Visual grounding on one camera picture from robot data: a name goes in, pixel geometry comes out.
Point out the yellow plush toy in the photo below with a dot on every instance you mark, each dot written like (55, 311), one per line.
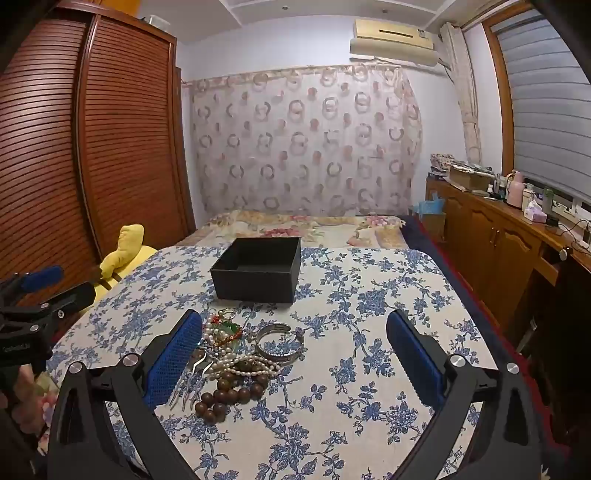
(129, 244)

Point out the floral bedspread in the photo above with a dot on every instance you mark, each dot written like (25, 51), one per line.
(286, 226)

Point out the green bottle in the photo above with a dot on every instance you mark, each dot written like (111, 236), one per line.
(548, 199)

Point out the person's left forearm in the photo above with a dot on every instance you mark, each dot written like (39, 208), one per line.
(18, 447)

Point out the silver bangle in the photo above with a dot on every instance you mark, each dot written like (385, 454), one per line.
(277, 357)

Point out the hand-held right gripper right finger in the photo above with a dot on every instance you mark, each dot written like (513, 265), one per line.
(418, 364)

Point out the cardboard box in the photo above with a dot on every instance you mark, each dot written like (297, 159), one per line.
(471, 179)

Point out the beige tied curtain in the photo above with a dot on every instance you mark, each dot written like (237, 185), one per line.
(466, 92)

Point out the metal hairpin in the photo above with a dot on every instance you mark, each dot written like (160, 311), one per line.
(198, 369)

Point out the green and red ornament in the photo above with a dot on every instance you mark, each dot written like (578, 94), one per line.
(228, 328)

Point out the pink thermos jug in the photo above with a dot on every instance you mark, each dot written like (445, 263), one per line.
(515, 191)

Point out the blue plastic bag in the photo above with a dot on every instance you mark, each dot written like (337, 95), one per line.
(429, 205)

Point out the brown slatted wooden wardrobe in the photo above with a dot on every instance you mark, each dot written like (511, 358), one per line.
(115, 138)

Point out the black jewelry box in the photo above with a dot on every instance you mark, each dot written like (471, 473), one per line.
(258, 277)

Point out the pile of small clutter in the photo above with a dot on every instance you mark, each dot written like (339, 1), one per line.
(441, 165)

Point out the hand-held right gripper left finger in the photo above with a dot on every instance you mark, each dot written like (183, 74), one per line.
(173, 355)

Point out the blue floral tablecloth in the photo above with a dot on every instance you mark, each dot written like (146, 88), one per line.
(346, 323)

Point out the long wooden cabinet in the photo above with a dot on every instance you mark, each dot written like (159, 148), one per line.
(489, 230)

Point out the dark blue bed sheet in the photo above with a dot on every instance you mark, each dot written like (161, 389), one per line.
(429, 240)

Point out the grey window blind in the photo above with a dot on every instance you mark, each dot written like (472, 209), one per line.
(545, 101)

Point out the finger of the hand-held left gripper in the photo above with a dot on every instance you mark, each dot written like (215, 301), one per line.
(44, 276)
(74, 295)

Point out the purple tissue pack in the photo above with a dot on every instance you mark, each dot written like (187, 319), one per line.
(534, 212)

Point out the person's left hand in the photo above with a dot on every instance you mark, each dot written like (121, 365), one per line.
(27, 387)

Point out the white box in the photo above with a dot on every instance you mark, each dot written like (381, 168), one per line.
(154, 21)

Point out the white air conditioner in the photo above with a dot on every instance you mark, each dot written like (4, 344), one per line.
(392, 46)

